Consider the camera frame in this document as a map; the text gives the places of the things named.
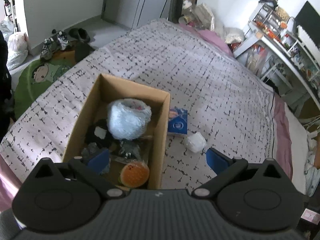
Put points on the grey wardrobe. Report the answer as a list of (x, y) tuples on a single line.
[(131, 14)]

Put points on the white pillow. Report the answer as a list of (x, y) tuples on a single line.
[(299, 150)]

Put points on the blue tissue pack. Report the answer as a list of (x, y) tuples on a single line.
[(178, 121)]

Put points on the grey sneakers pair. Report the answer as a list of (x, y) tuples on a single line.
[(59, 41)]

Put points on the black computer monitor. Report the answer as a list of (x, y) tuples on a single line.
[(309, 19)]

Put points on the black item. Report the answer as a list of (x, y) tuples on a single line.
[(128, 150)]

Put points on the clear plastic bottle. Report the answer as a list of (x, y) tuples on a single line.
[(187, 7)]

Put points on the white plastic bag on floor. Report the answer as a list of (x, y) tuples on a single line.
[(17, 50)]

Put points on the light blue fluffy plush bag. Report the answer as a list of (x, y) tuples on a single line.
[(128, 118)]

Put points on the dark slippers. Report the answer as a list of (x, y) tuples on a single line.
[(79, 34)]

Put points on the white soft wad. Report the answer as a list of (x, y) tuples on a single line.
[(195, 142)]

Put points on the white desk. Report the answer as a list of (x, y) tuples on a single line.
[(274, 46)]

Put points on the green cartoon floor mat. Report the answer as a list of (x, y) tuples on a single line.
[(38, 76)]

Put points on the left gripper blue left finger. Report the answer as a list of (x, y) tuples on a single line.
[(89, 172)]

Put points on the white keyboard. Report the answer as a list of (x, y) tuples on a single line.
[(308, 42)]

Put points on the patterned white bed blanket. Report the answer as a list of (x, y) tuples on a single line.
[(162, 79)]

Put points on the person black clothing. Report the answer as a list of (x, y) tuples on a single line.
[(6, 94)]

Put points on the pink bed sheet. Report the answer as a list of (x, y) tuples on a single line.
[(282, 129)]

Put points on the grey blue knitted pouch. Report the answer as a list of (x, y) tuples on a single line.
[(93, 154)]

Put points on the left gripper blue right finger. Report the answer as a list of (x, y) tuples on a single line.
[(226, 170)]

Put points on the paper cup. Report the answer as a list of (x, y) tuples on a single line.
[(185, 20)]

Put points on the brown cardboard box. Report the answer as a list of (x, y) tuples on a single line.
[(109, 88)]

